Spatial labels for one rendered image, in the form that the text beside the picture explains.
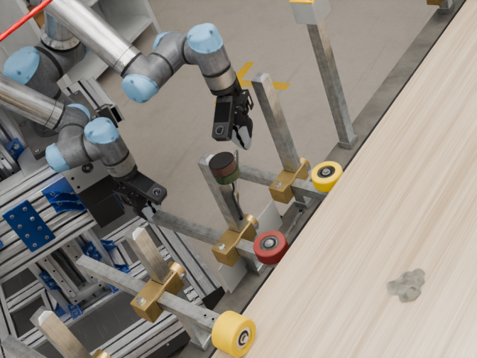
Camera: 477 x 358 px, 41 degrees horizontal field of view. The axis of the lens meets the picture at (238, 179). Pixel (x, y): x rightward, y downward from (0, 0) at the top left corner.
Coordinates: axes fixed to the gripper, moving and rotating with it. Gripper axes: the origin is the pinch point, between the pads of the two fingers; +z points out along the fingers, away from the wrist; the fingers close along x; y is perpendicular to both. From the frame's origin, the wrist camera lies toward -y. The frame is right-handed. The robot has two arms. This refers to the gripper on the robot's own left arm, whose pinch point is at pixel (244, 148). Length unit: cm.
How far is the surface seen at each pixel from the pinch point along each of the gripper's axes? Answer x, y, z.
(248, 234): -3.5, -21.2, 10.6
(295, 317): -23, -48, 5
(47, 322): 14, -68, -20
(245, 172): 4.5, 2.9, 12.0
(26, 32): 194, 154, 36
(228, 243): -0.2, -25.8, 8.3
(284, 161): -8.9, 1.7, 7.2
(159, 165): 109, 99, 95
